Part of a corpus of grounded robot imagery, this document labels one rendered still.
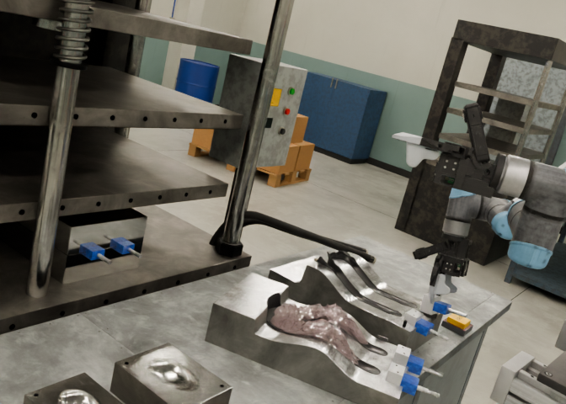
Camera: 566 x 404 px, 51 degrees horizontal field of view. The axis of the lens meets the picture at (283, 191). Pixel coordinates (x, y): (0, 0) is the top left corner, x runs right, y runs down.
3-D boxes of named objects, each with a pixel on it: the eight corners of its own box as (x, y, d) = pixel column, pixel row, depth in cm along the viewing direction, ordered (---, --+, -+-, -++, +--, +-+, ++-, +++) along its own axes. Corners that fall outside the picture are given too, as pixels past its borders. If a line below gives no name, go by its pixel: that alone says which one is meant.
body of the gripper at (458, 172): (429, 181, 113) (493, 199, 110) (442, 137, 112) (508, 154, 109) (429, 179, 120) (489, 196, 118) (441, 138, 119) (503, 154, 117)
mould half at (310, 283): (436, 335, 189) (449, 297, 186) (401, 359, 168) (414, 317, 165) (309, 271, 216) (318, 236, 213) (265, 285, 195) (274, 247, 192)
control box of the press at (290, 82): (236, 390, 273) (314, 71, 236) (189, 415, 249) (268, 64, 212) (202, 366, 285) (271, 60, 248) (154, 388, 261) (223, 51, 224)
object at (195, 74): (216, 127, 901) (228, 69, 879) (188, 126, 854) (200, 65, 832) (189, 116, 933) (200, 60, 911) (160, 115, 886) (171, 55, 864)
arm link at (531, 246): (541, 257, 122) (559, 207, 119) (549, 276, 111) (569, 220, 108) (501, 247, 123) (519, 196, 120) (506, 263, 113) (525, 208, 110)
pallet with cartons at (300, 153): (308, 180, 708) (324, 119, 689) (274, 188, 637) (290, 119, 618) (227, 151, 760) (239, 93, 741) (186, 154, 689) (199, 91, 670)
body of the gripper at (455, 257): (457, 279, 173) (467, 239, 173) (429, 271, 178) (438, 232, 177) (466, 278, 180) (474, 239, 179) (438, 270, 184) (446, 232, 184)
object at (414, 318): (448, 345, 170) (454, 328, 168) (441, 350, 166) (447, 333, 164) (408, 324, 177) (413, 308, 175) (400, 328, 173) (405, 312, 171)
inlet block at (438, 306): (467, 323, 177) (471, 305, 177) (461, 326, 173) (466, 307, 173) (425, 309, 185) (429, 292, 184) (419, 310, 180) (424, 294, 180)
